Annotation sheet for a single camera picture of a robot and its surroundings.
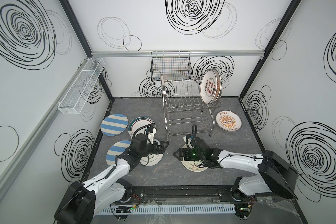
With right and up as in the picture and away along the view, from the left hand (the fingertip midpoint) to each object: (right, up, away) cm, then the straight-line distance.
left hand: (165, 143), depth 81 cm
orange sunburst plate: (+48, +12, +24) cm, 55 cm away
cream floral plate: (+15, -14, +3) cm, 21 cm away
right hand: (+7, -7, -1) cm, 10 cm away
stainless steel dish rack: (+15, +18, +27) cm, 36 cm away
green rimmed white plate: (-21, +10, +22) cm, 32 cm away
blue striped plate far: (-39, +9, +21) cm, 45 cm away
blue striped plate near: (-32, -6, +10) cm, 34 cm away
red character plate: (+25, +33, -2) cm, 42 cm away
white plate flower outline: (-8, -11, +5) cm, 15 cm away
